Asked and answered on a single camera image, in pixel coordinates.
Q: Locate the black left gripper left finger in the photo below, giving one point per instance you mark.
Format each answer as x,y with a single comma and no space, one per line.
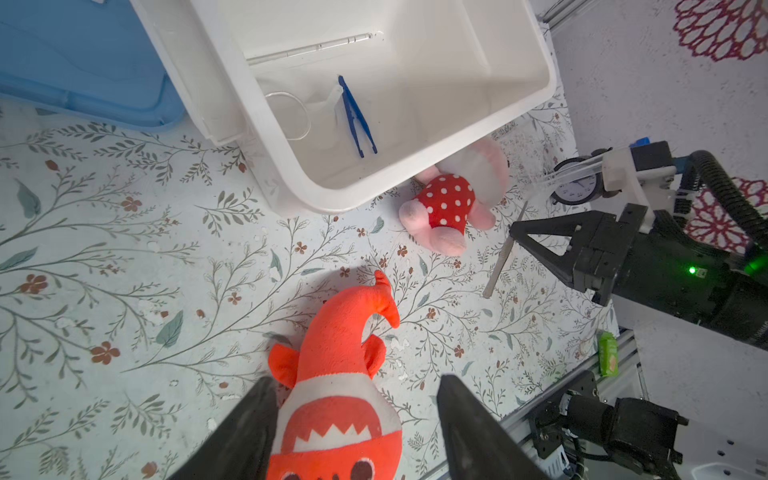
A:
240,447

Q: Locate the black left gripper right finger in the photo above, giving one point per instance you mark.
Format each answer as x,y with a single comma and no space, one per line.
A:
476,445

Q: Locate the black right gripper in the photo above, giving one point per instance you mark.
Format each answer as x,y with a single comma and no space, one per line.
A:
665,269

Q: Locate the blue plastic tweezers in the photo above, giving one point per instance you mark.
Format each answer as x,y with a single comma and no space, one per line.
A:
355,116

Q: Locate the white plastic storage bin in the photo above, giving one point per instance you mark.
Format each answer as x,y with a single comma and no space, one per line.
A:
438,76

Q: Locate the clear glass stirring rod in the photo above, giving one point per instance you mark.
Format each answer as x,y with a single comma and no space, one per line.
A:
308,49

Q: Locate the metal tweezers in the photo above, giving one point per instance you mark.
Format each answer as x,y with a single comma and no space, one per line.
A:
504,255

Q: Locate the orange plush fish toy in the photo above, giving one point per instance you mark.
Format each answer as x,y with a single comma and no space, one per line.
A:
335,424

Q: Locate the green snack packet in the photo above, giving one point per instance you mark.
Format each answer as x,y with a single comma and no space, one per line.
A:
608,355

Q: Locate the pink plush pig toy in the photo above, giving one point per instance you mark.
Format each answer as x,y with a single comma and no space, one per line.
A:
457,192

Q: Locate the blue plastic lid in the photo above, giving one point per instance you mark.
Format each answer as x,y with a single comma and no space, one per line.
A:
91,59

